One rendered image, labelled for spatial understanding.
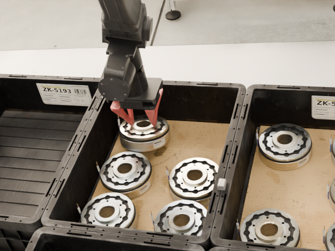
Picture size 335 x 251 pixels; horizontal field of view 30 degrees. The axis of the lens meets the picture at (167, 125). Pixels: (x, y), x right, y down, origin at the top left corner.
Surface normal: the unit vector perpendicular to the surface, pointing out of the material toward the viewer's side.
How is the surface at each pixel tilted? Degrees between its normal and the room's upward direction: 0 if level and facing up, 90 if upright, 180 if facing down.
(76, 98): 90
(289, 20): 0
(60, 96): 90
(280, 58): 0
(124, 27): 124
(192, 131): 0
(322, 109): 90
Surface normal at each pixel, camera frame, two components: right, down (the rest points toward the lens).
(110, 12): -0.17, 0.97
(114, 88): -0.16, 0.70
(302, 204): -0.15, -0.73
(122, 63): 0.04, -0.64
